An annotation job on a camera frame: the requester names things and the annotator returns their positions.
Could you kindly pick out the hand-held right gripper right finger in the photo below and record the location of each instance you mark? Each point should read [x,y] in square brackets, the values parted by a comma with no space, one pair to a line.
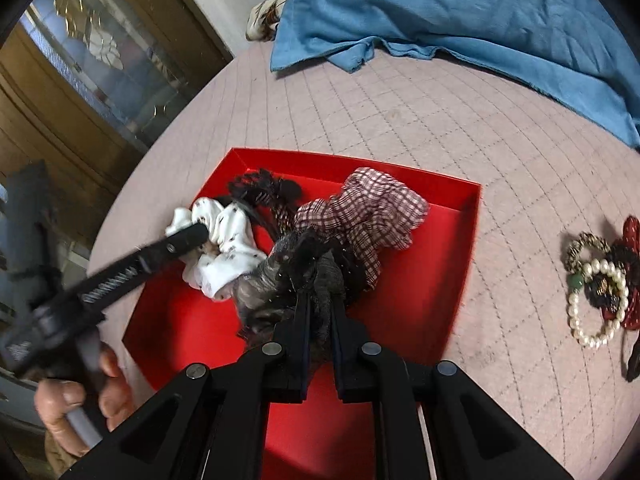
[346,360]

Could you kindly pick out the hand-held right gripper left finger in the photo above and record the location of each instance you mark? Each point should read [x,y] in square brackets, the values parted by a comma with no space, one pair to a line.
[299,360]

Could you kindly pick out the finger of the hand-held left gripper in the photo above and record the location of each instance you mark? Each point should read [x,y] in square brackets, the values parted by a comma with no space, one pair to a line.
[150,257]

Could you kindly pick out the white dotted scrunchie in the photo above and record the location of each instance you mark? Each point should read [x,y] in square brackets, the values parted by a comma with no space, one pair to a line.
[230,255]

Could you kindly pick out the grey scrunchie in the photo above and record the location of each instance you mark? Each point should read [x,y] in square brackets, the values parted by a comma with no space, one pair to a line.
[295,270]

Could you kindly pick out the red tray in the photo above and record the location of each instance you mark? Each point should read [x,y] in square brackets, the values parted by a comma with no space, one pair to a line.
[415,240]

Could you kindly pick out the red polka dot scrunchie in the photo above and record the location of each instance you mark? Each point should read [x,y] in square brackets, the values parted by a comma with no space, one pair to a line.
[632,230]

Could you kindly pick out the person's left hand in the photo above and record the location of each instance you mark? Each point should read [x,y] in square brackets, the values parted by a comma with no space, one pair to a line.
[55,410]

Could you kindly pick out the plaid scrunchie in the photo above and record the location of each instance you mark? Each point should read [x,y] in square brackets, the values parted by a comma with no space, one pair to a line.
[380,210]

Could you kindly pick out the wooden door with glass panel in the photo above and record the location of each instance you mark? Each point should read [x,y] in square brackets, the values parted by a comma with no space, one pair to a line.
[100,60]

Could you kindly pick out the floral cloth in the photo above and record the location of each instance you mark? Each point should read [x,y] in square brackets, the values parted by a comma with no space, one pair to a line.
[265,15]

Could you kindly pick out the blue blanket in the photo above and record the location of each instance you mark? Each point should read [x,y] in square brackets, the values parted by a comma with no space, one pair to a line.
[450,5]

